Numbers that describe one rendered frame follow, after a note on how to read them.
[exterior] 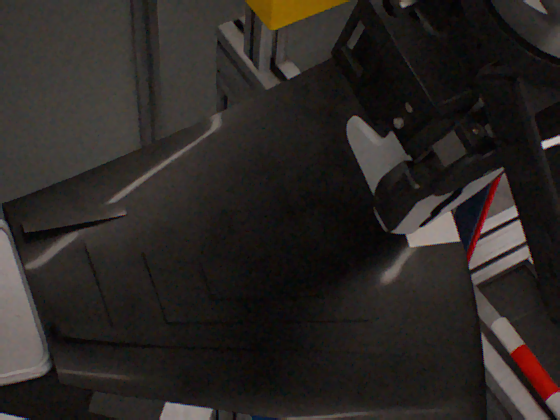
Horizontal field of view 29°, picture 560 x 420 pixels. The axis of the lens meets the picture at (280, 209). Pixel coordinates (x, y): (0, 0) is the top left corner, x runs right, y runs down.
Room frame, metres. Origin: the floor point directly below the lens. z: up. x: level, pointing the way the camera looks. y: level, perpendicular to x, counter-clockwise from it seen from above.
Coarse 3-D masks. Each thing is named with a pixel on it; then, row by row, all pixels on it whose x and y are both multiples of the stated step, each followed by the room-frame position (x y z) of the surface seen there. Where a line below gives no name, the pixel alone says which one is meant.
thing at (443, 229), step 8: (448, 216) 0.34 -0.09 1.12; (432, 224) 0.34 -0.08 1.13; (440, 224) 0.34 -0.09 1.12; (448, 224) 0.34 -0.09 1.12; (416, 232) 0.33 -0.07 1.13; (424, 232) 0.33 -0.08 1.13; (432, 232) 0.33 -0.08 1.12; (440, 232) 0.33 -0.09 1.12; (448, 232) 0.33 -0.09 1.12; (456, 232) 0.34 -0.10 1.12; (408, 240) 0.32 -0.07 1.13; (416, 240) 0.32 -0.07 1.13; (424, 240) 0.33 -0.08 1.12; (432, 240) 0.33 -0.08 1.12; (440, 240) 0.33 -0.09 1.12; (448, 240) 0.33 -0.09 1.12; (456, 240) 0.33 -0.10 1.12
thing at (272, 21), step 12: (252, 0) 0.63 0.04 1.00; (264, 0) 0.62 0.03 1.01; (276, 0) 0.61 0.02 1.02; (288, 0) 0.62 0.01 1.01; (300, 0) 0.62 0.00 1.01; (312, 0) 0.63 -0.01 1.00; (324, 0) 0.64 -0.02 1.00; (336, 0) 0.64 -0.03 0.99; (348, 0) 0.65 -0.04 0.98; (264, 12) 0.62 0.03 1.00; (276, 12) 0.61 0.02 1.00; (288, 12) 0.62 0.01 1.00; (300, 12) 0.62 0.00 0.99; (312, 12) 0.63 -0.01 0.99; (276, 24) 0.61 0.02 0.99; (288, 24) 0.62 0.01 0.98
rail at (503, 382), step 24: (240, 24) 0.75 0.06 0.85; (216, 48) 0.73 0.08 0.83; (240, 48) 0.71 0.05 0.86; (240, 72) 0.70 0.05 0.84; (264, 72) 0.68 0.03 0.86; (288, 72) 0.68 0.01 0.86; (240, 96) 0.70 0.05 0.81; (480, 312) 0.45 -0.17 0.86; (504, 360) 0.41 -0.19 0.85; (504, 384) 0.38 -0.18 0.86; (528, 384) 0.39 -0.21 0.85; (504, 408) 0.38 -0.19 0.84; (528, 408) 0.37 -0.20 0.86
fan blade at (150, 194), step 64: (320, 64) 0.42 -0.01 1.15; (192, 128) 0.36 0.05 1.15; (256, 128) 0.37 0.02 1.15; (320, 128) 0.38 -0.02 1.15; (384, 128) 0.38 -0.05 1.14; (64, 192) 0.31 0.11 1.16; (128, 192) 0.31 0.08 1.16; (192, 192) 0.32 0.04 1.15; (256, 192) 0.33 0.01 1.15; (320, 192) 0.34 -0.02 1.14; (64, 256) 0.27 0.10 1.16; (128, 256) 0.27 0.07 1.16; (192, 256) 0.28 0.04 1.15; (256, 256) 0.29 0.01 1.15; (320, 256) 0.30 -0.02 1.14; (384, 256) 0.31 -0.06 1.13; (448, 256) 0.32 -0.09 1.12; (64, 320) 0.23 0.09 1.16; (128, 320) 0.24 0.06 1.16; (192, 320) 0.25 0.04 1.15; (256, 320) 0.26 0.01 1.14; (320, 320) 0.26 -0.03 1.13; (384, 320) 0.27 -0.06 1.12; (448, 320) 0.29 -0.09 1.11; (64, 384) 0.20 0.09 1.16; (128, 384) 0.21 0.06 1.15; (192, 384) 0.22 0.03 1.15; (256, 384) 0.23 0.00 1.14; (320, 384) 0.23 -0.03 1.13; (384, 384) 0.24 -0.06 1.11; (448, 384) 0.25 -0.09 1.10
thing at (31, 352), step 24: (0, 240) 0.28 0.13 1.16; (0, 264) 0.26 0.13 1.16; (0, 288) 0.25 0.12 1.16; (24, 288) 0.25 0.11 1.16; (0, 312) 0.24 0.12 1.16; (24, 312) 0.24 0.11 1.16; (0, 336) 0.22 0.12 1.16; (24, 336) 0.22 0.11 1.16; (0, 360) 0.21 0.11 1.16; (24, 360) 0.21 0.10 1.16; (48, 360) 0.21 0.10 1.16; (0, 384) 0.20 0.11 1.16
